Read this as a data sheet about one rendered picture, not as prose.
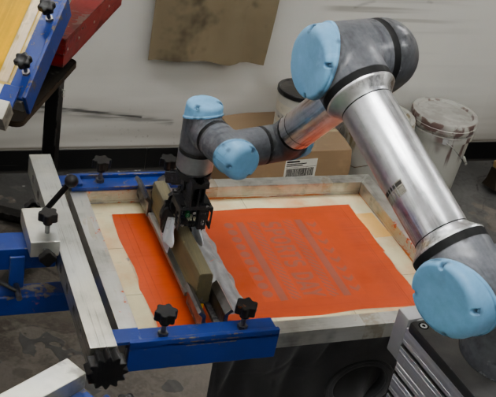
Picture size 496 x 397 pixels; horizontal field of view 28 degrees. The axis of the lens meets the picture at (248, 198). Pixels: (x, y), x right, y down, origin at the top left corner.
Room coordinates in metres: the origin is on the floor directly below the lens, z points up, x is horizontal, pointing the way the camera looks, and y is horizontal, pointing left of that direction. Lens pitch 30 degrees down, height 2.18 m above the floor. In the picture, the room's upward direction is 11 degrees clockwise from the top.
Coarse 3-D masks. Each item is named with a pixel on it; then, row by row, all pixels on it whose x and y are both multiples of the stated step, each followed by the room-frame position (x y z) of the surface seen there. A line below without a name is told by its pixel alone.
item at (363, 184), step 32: (96, 192) 1.93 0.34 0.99; (128, 192) 1.96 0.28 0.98; (224, 192) 2.07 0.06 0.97; (256, 192) 2.10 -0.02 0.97; (288, 192) 2.14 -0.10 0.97; (320, 192) 2.18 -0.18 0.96; (352, 192) 2.22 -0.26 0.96; (96, 224) 1.79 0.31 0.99; (384, 224) 2.09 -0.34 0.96; (96, 256) 1.68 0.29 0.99; (128, 320) 1.49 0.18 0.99; (320, 320) 1.61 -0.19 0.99; (352, 320) 1.63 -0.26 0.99; (384, 320) 1.65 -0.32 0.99
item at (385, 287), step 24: (240, 264) 1.80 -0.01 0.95; (360, 264) 1.90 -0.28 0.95; (384, 264) 1.92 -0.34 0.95; (144, 288) 1.65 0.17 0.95; (168, 288) 1.66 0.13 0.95; (240, 288) 1.71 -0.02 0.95; (384, 288) 1.82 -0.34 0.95; (408, 288) 1.84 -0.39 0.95; (264, 312) 1.65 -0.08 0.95; (288, 312) 1.66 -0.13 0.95; (312, 312) 1.68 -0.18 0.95; (336, 312) 1.70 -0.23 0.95
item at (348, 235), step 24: (120, 216) 1.90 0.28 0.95; (144, 216) 1.92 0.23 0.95; (216, 216) 1.98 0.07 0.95; (240, 216) 2.00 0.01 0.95; (264, 216) 2.02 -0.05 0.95; (288, 216) 2.05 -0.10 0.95; (312, 216) 2.07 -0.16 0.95; (336, 216) 2.09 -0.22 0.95; (120, 240) 1.80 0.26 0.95; (144, 240) 1.82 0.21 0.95; (216, 240) 1.88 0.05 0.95; (336, 240) 1.98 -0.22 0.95; (360, 240) 2.00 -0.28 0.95; (144, 264) 1.73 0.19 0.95; (168, 264) 1.75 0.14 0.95
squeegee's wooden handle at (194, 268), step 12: (156, 192) 1.88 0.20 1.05; (168, 192) 1.87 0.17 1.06; (156, 204) 1.87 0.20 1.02; (156, 216) 1.86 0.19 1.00; (180, 228) 1.74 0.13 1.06; (180, 240) 1.71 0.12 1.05; (192, 240) 1.70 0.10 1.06; (180, 252) 1.70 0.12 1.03; (192, 252) 1.66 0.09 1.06; (180, 264) 1.69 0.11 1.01; (192, 264) 1.63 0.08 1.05; (204, 264) 1.63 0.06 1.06; (192, 276) 1.62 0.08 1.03; (204, 276) 1.59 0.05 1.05; (204, 288) 1.59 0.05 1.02; (204, 300) 1.60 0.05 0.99
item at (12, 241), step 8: (16, 232) 1.63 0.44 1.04; (0, 240) 1.60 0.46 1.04; (8, 240) 1.60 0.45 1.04; (16, 240) 1.61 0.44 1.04; (24, 240) 1.61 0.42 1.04; (0, 248) 1.57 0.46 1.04; (8, 248) 1.58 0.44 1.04; (16, 248) 1.58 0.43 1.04; (24, 248) 1.59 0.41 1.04; (0, 256) 1.57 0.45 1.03; (8, 256) 1.57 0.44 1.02; (56, 256) 1.62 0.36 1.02; (0, 264) 1.57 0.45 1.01; (8, 264) 1.57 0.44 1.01; (24, 264) 1.59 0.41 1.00; (32, 264) 1.59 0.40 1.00; (40, 264) 1.60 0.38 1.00
